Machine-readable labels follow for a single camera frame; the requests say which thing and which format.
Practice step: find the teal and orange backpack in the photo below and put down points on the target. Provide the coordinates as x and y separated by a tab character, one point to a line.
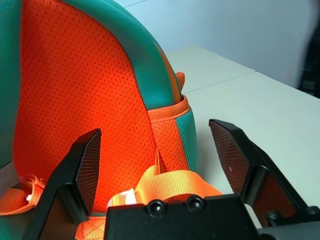
75	87

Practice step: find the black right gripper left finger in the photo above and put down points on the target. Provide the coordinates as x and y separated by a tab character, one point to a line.
62	190

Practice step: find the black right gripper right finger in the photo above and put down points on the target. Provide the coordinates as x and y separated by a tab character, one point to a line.
240	155

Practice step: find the dark background object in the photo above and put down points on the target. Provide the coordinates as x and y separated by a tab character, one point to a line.
310	50

